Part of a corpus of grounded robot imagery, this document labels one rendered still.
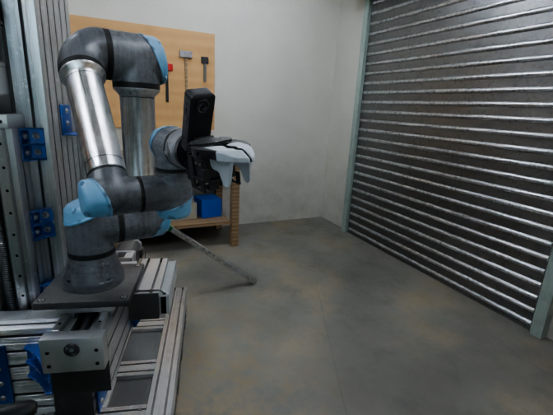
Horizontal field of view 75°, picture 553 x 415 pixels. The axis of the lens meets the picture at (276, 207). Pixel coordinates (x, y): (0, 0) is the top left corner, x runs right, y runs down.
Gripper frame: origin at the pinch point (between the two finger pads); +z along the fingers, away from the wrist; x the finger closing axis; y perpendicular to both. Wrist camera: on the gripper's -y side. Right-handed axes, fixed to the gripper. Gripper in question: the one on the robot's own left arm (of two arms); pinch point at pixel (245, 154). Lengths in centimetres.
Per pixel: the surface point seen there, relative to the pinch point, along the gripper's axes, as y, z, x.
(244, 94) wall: 7, -294, -177
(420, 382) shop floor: 140, -32, -109
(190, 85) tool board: -5, -303, -122
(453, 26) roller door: -36, -117, -254
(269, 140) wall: 58, -288, -200
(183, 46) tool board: -40, -304, -121
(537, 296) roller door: 130, -21, -214
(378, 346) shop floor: 141, -62, -114
